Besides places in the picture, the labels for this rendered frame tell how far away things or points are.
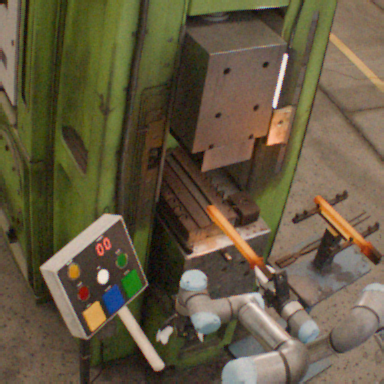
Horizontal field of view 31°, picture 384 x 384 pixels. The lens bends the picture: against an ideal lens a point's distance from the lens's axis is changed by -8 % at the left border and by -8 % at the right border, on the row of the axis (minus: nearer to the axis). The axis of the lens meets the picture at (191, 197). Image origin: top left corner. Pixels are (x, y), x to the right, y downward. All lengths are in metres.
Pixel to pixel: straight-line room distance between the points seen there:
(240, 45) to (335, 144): 2.77
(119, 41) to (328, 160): 2.84
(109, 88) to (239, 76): 0.41
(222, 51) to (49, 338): 1.85
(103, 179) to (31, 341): 1.26
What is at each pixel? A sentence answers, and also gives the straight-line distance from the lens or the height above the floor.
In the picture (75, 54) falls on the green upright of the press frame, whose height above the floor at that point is 1.50.
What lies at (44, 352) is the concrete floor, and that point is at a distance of 3.49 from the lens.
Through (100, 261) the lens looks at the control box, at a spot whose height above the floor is 1.13.
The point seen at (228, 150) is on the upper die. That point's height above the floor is 1.34.
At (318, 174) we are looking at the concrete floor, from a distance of 4.67.
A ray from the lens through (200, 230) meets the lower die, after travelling 2.73.
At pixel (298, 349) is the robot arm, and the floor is 1.45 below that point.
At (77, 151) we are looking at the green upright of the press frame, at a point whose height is 1.13.
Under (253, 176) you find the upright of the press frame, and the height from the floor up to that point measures 1.02.
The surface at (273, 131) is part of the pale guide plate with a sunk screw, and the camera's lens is 2.79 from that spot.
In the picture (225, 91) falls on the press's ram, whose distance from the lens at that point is 2.32.
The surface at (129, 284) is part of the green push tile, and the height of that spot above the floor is 1.02.
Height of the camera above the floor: 2.91
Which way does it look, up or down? 43 degrees down
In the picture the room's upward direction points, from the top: 11 degrees clockwise
